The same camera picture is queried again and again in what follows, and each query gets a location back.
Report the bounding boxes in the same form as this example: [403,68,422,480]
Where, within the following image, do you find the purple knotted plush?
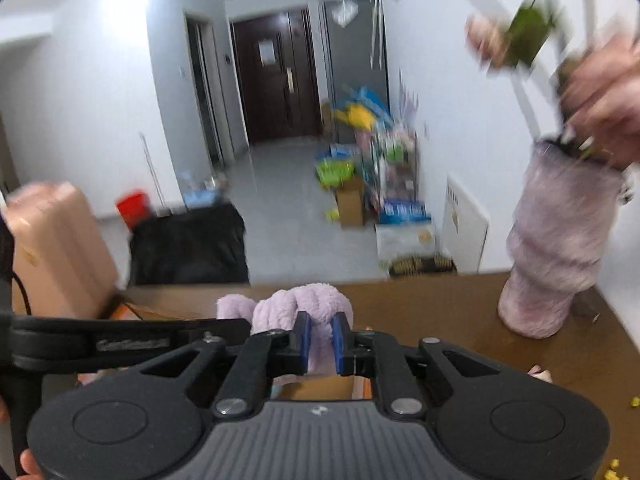
[216,282,355,386]

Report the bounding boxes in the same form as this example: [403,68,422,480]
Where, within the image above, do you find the pink suitcase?
[2,182,121,320]

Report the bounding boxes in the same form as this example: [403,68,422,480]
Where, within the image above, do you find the grey metal cabinet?
[322,0,391,143]

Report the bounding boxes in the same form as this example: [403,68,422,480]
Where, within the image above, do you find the mop stick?
[139,132,167,213]

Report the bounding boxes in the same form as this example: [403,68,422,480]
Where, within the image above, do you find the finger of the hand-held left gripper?
[7,316,253,376]

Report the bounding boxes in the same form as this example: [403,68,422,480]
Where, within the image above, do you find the black fabric bag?
[129,202,250,286]

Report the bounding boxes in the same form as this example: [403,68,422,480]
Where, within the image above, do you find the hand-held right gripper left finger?
[99,311,313,421]

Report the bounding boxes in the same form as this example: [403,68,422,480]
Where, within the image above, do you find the white wall panel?
[442,172,490,273]

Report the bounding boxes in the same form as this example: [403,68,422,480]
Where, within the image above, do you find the row of blue packets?
[377,200,432,225]

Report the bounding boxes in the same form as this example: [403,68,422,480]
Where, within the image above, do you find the pile of blue yellow bags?
[332,85,396,131]

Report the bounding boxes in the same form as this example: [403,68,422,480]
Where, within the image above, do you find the dark brown entrance door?
[230,7,323,146]

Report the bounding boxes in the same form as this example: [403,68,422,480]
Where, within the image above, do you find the brown cardboard carton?
[335,177,366,228]

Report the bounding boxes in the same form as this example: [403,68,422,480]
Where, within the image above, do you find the green packet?
[316,155,356,188]

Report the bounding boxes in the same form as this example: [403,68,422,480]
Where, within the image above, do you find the white carton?
[375,222,436,261]

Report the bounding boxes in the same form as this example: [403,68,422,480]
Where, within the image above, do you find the lavender wall decal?
[397,70,421,121]

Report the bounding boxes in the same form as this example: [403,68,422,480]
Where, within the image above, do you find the white folded umbrella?
[369,0,386,68]

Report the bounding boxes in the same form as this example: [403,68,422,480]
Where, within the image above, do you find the rack of packaged goods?
[370,125,418,211]

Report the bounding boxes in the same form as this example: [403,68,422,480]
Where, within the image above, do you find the person's left hand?
[19,447,43,479]

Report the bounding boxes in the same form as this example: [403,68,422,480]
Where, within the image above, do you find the red plastic bin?
[116,190,151,228]

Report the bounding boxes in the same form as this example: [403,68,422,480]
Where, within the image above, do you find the pack of water bottles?
[181,170,233,208]

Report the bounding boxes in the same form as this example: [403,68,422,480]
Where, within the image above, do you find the dried pink rose bouquet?
[282,0,640,171]

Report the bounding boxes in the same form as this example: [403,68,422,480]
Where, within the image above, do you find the white paper tag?
[332,0,360,26]

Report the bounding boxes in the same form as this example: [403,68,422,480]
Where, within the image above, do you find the pink ribbed vase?
[497,137,626,338]

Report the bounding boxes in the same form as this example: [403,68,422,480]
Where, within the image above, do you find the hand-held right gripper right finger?
[331,311,545,418]

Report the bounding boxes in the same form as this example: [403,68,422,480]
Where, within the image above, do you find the scattered yellow crumbs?
[602,395,640,480]

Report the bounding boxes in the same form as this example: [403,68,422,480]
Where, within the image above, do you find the grey side door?
[185,12,226,166]

